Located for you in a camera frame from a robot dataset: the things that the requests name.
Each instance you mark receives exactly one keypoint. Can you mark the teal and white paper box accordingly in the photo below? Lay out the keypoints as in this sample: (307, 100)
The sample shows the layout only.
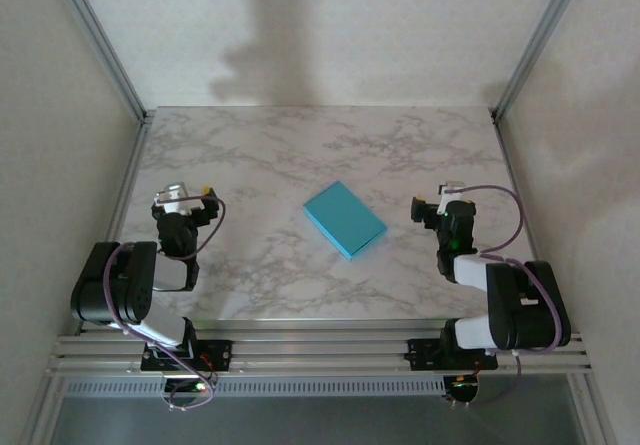
(345, 220)

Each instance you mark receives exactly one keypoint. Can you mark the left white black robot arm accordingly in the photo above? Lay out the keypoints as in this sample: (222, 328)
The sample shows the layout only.
(120, 290)

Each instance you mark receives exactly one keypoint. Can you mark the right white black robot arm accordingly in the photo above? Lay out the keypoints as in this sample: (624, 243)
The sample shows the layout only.
(520, 305)

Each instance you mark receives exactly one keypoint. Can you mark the left lit circuit board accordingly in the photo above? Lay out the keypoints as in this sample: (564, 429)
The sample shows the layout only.
(195, 387)

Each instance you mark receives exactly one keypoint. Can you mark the lit circuit board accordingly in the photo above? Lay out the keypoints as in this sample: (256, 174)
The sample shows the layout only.
(195, 387)
(462, 389)

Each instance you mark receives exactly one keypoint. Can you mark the right lit circuit board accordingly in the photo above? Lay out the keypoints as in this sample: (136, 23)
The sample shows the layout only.
(462, 389)

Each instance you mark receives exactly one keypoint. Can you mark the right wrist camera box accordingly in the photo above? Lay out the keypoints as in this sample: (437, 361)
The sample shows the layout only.
(450, 192)

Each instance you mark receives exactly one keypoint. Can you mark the left aluminium side rail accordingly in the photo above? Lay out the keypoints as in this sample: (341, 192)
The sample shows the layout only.
(124, 200)

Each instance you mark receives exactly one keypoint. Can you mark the aluminium side rail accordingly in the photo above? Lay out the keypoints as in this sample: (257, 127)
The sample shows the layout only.
(124, 200)
(520, 190)

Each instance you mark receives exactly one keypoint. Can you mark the right aluminium side rail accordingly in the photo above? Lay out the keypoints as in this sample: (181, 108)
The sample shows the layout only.
(520, 190)

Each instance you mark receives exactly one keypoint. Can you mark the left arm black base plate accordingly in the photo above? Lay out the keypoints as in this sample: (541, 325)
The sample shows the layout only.
(220, 352)

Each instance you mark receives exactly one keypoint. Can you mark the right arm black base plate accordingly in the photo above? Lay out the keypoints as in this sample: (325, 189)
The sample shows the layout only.
(422, 352)

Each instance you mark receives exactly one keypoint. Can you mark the aluminium mounting rail beam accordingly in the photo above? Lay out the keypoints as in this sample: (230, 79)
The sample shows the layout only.
(320, 350)

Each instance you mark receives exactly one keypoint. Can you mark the left aluminium frame post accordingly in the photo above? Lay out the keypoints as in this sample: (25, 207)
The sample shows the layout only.
(100, 45)

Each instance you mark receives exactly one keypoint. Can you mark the aluminium frame post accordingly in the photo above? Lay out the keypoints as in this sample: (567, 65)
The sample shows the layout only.
(100, 45)
(535, 45)

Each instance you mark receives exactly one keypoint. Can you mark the right aluminium frame post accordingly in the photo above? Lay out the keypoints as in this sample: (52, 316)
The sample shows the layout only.
(535, 45)

